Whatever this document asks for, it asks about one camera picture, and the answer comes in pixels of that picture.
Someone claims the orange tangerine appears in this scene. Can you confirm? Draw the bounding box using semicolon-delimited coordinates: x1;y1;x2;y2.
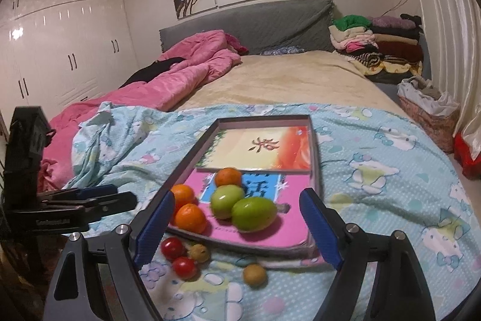
174;204;208;234
214;167;242;187
170;184;197;210

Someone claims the round green jujube fruit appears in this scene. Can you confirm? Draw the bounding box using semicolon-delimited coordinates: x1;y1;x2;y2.
210;184;245;219

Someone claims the oval green jujube fruit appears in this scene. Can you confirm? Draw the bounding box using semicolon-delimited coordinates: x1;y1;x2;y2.
231;197;277;232

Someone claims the red cherry tomato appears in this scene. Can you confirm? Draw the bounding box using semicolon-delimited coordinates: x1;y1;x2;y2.
172;257;198;280
160;237;186;261

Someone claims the orange tangerine at tray edge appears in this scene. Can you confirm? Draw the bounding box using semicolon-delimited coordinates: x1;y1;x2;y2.
170;184;197;210

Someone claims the brown longan near tomatoes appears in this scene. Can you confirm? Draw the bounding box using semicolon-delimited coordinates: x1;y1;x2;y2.
188;244;211;264

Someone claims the blue hello kitty quilt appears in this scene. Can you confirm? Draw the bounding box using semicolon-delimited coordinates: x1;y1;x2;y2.
67;102;480;319

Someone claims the orange tangerine on blue label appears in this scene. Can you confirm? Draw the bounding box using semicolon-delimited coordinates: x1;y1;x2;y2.
214;167;242;187

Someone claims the black garment on bed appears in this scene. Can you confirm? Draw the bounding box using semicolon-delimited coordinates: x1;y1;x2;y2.
120;57;185;88

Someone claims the brown longan on right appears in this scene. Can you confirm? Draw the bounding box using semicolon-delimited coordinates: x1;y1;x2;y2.
242;263;268;289

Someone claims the red bag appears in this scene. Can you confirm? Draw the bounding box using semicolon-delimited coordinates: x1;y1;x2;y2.
453;132;481;179

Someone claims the pink book in tray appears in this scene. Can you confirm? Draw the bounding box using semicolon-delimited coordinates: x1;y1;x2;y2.
168;169;311;249

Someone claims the grey cardboard tray box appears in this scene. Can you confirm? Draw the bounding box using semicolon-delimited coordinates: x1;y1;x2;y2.
129;114;322;262

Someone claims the white wardrobe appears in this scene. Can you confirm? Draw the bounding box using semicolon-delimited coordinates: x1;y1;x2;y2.
1;0;138;122

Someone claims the pink quilt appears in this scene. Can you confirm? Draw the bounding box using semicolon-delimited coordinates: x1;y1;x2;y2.
38;30;248;193

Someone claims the yellow orange book in tray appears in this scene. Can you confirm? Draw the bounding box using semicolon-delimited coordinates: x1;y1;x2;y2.
197;126;311;171

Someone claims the basket with white cloth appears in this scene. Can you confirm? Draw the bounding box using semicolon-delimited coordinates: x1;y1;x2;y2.
397;76;460;154

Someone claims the beige bed sheet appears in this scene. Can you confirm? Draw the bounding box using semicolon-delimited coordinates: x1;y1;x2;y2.
174;51;406;116

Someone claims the stack of folded clothes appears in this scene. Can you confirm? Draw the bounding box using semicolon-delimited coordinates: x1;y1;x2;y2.
329;14;424;85

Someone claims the grey headboard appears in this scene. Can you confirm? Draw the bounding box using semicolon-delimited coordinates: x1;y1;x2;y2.
159;0;334;54

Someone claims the cream curtain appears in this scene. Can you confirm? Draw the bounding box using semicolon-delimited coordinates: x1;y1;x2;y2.
420;0;480;160

